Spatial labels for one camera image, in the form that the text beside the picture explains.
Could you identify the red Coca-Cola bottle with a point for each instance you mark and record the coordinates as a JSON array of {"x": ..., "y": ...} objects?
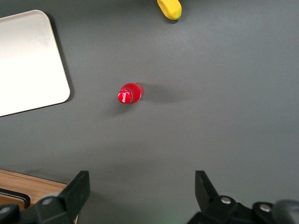
[{"x": 130, "y": 93}]

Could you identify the wooden drawer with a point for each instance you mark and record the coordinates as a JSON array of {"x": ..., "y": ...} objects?
[{"x": 37, "y": 184}]

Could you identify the yellow lemon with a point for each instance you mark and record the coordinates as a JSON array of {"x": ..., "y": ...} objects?
[{"x": 171, "y": 8}]

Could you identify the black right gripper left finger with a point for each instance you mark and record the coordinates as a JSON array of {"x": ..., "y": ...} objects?
[{"x": 70, "y": 200}]

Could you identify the beige plastic tray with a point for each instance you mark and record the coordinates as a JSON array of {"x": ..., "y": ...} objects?
[{"x": 25, "y": 63}]

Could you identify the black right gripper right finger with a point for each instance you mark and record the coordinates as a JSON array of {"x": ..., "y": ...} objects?
[{"x": 210, "y": 205}]

